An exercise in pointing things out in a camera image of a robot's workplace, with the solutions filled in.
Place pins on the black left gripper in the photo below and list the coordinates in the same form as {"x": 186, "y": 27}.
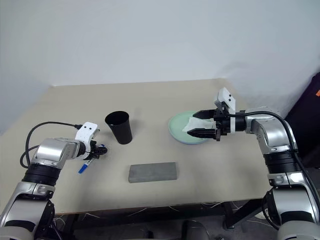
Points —
{"x": 93, "y": 150}

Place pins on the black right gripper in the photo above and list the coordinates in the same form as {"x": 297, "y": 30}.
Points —
{"x": 221, "y": 125}

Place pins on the white tissue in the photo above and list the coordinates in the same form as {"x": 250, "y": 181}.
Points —
{"x": 197, "y": 124}

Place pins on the green plate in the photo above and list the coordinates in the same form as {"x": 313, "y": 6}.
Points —
{"x": 177, "y": 127}

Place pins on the blue capped whiteboard marker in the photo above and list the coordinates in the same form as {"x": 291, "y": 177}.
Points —
{"x": 82, "y": 169}

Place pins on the grey rectangular block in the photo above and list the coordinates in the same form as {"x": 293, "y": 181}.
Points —
{"x": 152, "y": 172}

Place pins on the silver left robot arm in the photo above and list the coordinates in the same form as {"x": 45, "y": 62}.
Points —
{"x": 50, "y": 152}

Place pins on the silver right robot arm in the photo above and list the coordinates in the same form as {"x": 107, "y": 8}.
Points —
{"x": 272, "y": 135}

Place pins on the blue plate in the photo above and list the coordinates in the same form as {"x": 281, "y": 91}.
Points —
{"x": 193, "y": 144}

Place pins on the black plastic cup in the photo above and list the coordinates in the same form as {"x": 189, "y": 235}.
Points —
{"x": 123, "y": 135}

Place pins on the large black box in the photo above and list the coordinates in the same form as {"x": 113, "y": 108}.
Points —
{"x": 305, "y": 125}

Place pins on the dark rounded shape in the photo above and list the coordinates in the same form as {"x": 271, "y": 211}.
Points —
{"x": 195, "y": 232}

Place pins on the orange tag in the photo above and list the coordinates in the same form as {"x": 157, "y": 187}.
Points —
{"x": 318, "y": 93}

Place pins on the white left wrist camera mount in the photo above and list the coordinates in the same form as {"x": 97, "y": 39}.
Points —
{"x": 86, "y": 132}

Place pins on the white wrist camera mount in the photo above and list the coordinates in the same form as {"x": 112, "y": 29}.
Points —
{"x": 86, "y": 132}
{"x": 226, "y": 97}

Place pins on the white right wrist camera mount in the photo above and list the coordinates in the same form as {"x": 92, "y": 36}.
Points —
{"x": 226, "y": 97}

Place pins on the black table frame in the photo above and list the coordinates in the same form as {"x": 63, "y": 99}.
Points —
{"x": 228, "y": 215}

